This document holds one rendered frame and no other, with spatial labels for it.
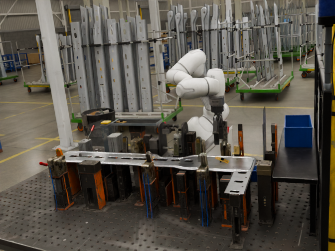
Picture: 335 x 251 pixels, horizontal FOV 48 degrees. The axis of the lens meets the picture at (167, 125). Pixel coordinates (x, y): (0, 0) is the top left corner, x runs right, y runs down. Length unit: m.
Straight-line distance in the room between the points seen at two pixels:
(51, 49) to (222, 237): 4.65
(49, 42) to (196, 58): 3.81
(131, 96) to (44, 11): 2.12
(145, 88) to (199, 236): 4.93
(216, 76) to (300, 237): 0.97
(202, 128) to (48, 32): 3.72
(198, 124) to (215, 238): 1.18
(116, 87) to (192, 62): 4.53
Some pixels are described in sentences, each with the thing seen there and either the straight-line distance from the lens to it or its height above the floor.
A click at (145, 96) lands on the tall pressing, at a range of 6.84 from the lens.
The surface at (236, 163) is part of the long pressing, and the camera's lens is 2.27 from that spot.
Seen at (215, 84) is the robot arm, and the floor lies 1.48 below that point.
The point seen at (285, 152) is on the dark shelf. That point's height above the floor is 1.03.
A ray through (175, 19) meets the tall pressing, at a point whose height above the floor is 1.95.
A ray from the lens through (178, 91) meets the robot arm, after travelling 2.06.
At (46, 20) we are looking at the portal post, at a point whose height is 2.06.
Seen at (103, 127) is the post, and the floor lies 1.12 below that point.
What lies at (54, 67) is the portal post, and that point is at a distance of 6.16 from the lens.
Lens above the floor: 1.83
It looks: 15 degrees down
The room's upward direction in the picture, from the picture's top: 5 degrees counter-clockwise
